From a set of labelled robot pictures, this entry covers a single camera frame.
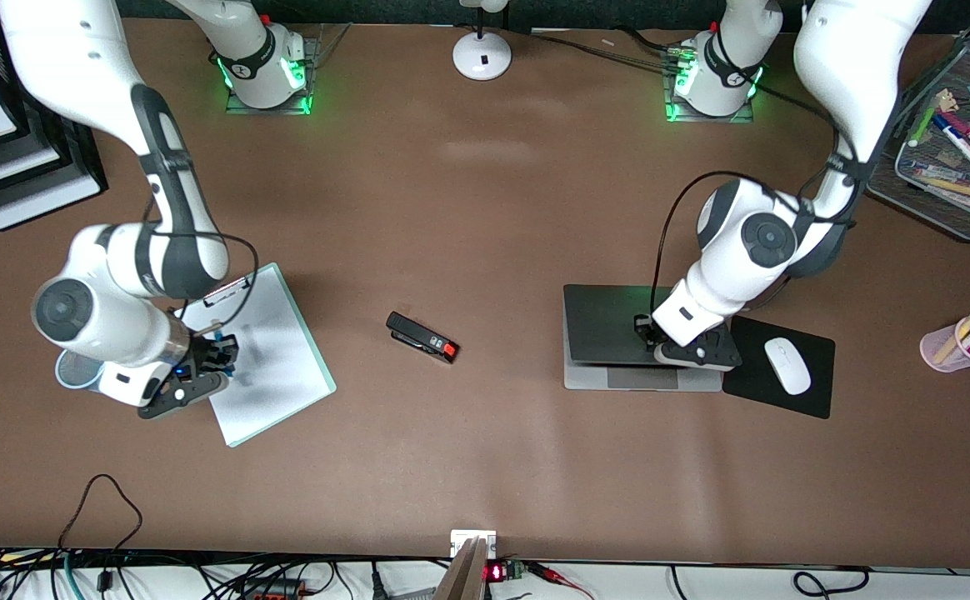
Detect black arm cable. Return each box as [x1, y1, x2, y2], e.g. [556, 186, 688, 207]
[652, 33, 863, 293]
[147, 196, 260, 336]

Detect clear left arm base plate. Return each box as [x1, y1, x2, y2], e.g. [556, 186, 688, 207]
[665, 79, 755, 124]

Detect black mouse pad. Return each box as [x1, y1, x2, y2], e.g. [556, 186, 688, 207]
[722, 315, 837, 420]

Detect red wire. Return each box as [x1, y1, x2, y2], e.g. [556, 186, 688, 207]
[527, 562, 594, 600]

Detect light blue mesh pen cup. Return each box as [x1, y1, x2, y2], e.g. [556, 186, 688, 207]
[55, 348, 108, 393]

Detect black stapler with red tip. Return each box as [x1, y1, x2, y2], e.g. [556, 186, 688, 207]
[386, 311, 460, 365]

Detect black coiled cable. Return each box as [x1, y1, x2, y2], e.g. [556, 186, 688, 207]
[793, 567, 871, 599]

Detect wooden post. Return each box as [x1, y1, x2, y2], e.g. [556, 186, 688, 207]
[433, 537, 488, 600]

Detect white wall socket box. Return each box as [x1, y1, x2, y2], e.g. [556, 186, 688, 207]
[450, 530, 498, 559]

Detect black stacked paper tray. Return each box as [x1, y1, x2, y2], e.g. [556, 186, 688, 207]
[0, 0, 109, 233]

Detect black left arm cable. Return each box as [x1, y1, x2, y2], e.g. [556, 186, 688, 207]
[652, 33, 863, 293]

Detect pink translucent pen cup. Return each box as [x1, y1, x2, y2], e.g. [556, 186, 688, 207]
[920, 315, 970, 373]

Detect white marker with blue cap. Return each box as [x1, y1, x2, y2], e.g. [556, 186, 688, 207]
[932, 114, 970, 174]

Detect tangled black cable bundle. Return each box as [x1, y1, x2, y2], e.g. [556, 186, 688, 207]
[0, 546, 436, 600]

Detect yellow ruler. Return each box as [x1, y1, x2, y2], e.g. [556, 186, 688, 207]
[933, 321, 970, 365]

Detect white lamp base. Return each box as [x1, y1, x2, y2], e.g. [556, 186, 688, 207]
[452, 0, 513, 82]

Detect yellow pencil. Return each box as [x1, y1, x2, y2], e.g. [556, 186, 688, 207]
[910, 171, 970, 198]

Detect teal clipboard with white paper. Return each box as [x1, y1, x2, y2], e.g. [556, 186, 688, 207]
[172, 262, 338, 448]

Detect black looped cable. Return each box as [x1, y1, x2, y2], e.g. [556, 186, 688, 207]
[57, 474, 143, 600]

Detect green marker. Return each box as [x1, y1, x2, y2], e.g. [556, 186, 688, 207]
[908, 100, 944, 148]

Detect clear right arm base plate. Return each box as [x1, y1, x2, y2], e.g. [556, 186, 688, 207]
[225, 23, 353, 116]

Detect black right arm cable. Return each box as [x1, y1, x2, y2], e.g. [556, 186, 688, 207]
[147, 196, 260, 336]

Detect silver laptop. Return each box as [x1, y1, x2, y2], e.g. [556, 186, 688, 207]
[562, 284, 723, 393]

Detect white computer mouse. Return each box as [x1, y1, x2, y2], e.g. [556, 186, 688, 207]
[764, 337, 813, 396]

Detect black power cables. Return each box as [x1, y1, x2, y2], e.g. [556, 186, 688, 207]
[527, 29, 686, 72]

